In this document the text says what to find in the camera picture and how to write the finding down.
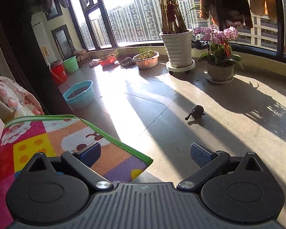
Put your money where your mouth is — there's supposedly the colourful play mat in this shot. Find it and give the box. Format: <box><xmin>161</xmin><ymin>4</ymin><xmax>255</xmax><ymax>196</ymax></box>
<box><xmin>0</xmin><ymin>115</ymin><xmax>153</xmax><ymax>228</ymax></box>

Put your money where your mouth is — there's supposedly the green plastic bucket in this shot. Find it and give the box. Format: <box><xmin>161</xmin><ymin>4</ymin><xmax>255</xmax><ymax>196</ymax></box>
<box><xmin>63</xmin><ymin>56</ymin><xmax>79</xmax><ymax>73</ymax></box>

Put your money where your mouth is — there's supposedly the white ribbed plant pot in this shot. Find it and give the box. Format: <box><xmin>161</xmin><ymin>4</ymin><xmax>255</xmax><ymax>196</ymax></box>
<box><xmin>160</xmin><ymin>29</ymin><xmax>195</xmax><ymax>74</ymax></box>

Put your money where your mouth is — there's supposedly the brown hanging coat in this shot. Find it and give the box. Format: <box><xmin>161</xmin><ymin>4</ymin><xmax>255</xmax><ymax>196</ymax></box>
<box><xmin>199</xmin><ymin>0</ymin><xmax>253</xmax><ymax>28</ymax></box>

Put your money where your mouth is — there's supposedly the red plastic basin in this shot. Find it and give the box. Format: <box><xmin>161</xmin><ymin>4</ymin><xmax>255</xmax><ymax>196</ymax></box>
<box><xmin>98</xmin><ymin>54</ymin><xmax>116</xmax><ymax>67</ymax></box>

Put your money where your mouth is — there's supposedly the red plastic bucket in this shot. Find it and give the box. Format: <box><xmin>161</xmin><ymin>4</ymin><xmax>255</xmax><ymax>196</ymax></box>
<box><xmin>51</xmin><ymin>63</ymin><xmax>67</xmax><ymax>85</ymax></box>

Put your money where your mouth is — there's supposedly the floral baby blanket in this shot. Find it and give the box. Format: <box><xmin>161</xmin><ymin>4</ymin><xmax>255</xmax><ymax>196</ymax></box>
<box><xmin>0</xmin><ymin>76</ymin><xmax>44</xmax><ymax>119</ymax></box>

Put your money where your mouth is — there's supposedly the round beige planter bowl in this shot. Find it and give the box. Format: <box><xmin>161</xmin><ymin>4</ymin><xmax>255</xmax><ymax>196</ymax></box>
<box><xmin>133</xmin><ymin>50</ymin><xmax>160</xmax><ymax>70</ymax></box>

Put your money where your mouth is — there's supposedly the pink orchid pot plant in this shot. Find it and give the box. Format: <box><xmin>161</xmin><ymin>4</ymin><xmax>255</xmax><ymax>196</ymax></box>
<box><xmin>192</xmin><ymin>25</ymin><xmax>241</xmax><ymax>85</ymax></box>

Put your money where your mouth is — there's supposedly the teal plastic basin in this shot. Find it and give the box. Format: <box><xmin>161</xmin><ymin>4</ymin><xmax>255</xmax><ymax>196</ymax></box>
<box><xmin>63</xmin><ymin>80</ymin><xmax>95</xmax><ymax>110</ymax></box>

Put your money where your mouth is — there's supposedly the black plush toy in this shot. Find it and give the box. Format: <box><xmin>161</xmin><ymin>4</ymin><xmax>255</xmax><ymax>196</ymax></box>
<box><xmin>184</xmin><ymin>105</ymin><xmax>205</xmax><ymax>120</ymax></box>

